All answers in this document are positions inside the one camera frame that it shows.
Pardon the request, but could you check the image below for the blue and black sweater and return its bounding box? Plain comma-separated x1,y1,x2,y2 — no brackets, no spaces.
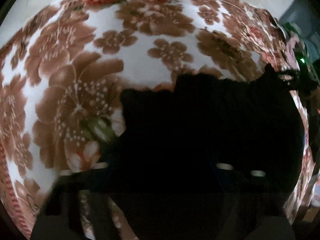
106,65,304,239

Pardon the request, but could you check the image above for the floral brown white blanket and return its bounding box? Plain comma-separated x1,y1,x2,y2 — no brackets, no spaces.
1,0,319,239

